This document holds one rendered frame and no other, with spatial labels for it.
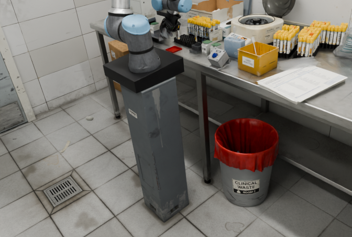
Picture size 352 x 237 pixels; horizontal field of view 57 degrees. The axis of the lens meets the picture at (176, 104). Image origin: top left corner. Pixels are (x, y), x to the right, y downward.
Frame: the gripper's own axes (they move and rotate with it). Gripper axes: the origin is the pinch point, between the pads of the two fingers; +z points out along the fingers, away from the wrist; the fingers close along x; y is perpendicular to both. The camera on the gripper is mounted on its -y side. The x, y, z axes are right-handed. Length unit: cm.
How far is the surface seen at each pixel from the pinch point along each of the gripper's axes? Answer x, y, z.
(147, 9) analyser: -0.8, -17.5, -6.2
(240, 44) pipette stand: 7, 45, -30
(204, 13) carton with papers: 24.9, 4.3, -12.1
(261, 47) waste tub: 12, 52, -34
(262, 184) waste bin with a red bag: 4, 100, 28
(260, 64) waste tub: 0, 61, -37
